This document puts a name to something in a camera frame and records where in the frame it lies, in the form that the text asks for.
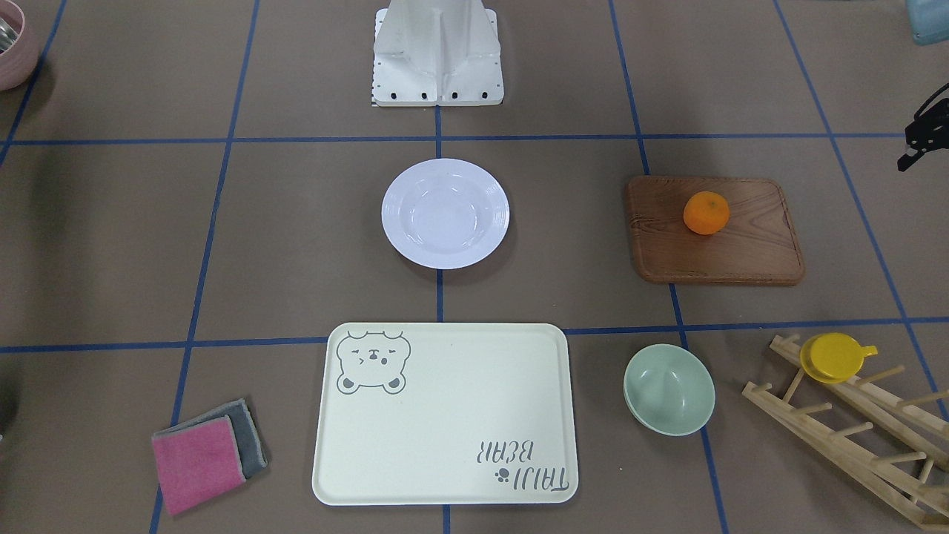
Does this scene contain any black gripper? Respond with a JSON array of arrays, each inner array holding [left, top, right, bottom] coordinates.
[[897, 85, 948, 172]]

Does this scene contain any orange fruit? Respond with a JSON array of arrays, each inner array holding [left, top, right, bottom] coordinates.
[[682, 191, 731, 236]]

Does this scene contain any white round plate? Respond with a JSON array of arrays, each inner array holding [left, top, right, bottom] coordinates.
[[382, 158, 511, 270]]

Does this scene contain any light blue arm joint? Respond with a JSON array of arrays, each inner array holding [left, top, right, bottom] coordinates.
[[905, 0, 948, 45]]

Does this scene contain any cream bear serving tray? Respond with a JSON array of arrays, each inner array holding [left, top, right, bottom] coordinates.
[[311, 323, 579, 506]]

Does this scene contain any brown wooden cutting board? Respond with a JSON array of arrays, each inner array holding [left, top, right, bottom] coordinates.
[[624, 175, 806, 286]]

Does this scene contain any yellow mug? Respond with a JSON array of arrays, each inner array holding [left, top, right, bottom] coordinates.
[[798, 332, 879, 384]]

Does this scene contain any green ceramic bowl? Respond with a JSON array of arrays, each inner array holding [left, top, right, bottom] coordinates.
[[621, 343, 716, 437]]

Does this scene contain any wooden dish drying rack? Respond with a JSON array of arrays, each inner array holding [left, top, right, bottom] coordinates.
[[742, 335, 948, 533]]

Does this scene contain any pink and grey cloth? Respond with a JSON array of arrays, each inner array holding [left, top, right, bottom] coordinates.
[[151, 398, 268, 515]]

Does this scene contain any pink bowl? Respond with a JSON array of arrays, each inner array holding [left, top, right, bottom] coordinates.
[[1, 1, 41, 92]]

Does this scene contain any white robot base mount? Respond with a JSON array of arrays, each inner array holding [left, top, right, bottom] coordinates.
[[371, 1, 505, 108]]

